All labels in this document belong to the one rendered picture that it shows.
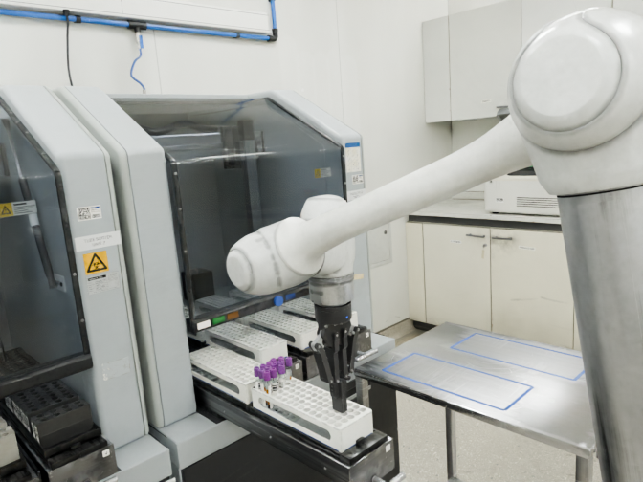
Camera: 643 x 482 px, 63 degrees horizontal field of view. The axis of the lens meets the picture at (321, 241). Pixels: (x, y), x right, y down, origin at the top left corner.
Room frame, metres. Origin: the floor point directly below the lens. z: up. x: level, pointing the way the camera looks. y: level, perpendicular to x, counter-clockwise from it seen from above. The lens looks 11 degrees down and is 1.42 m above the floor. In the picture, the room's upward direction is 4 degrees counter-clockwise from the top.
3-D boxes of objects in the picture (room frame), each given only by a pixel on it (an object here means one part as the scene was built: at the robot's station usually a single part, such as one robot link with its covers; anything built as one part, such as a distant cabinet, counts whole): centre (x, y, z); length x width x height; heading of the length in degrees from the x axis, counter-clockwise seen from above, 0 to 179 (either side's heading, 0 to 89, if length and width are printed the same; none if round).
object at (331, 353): (1.01, 0.00, 0.99); 0.04 x 0.01 x 0.11; 43
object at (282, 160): (1.68, 0.30, 1.28); 0.61 x 0.51 x 0.63; 133
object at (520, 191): (3.29, -1.44, 1.22); 0.62 x 0.56 x 0.64; 131
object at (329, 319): (1.02, -0.01, 1.06); 0.08 x 0.07 x 0.09; 133
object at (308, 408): (1.09, 0.06, 0.83); 0.30 x 0.10 x 0.06; 43
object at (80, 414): (1.08, 0.59, 0.85); 0.12 x 0.02 x 0.06; 133
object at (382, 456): (1.19, 0.15, 0.78); 0.73 x 0.14 x 0.09; 43
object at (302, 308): (1.74, 0.04, 0.83); 0.30 x 0.10 x 0.06; 43
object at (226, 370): (1.32, 0.27, 0.83); 0.30 x 0.10 x 0.06; 43
